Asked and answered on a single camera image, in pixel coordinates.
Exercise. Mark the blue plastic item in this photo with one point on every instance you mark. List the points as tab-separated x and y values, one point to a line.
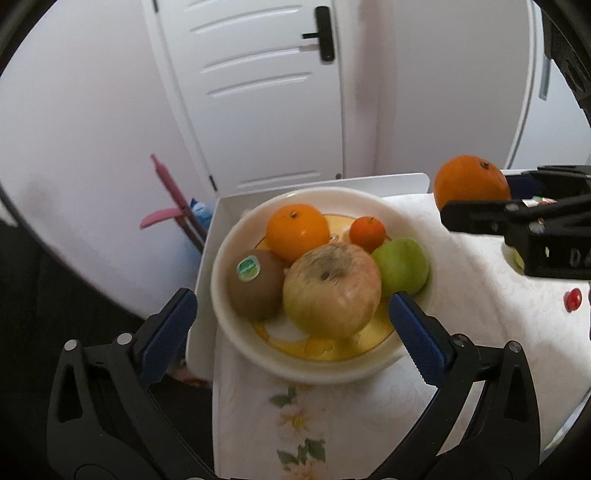
201	212

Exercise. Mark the floral tablecloth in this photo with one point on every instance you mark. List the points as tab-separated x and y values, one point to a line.
485	295

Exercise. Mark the white folding table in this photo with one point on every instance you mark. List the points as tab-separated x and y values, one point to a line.
207	286

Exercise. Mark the yellow and cream bowl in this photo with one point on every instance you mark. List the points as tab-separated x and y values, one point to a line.
240	332

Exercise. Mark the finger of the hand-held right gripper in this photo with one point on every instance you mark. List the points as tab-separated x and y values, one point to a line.
528	185
480	216

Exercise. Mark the large yellow-red apple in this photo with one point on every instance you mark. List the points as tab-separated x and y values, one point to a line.
332	290

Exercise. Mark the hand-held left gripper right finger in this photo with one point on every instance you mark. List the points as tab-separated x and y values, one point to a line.
418	341

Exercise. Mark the white panel door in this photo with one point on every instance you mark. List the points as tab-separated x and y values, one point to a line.
258	115

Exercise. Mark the red cherry tomato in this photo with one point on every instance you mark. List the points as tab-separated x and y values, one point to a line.
574	300

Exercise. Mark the large orange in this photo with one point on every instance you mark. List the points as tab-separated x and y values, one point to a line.
471	180
298	230

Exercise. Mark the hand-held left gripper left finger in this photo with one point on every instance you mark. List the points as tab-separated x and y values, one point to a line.
166	337

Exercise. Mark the green apple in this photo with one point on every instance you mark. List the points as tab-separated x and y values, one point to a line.
401	265
519	259

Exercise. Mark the small tangerine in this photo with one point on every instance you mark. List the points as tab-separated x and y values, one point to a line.
367	233

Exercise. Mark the brown kiwi with green sticker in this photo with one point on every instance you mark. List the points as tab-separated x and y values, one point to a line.
254	290

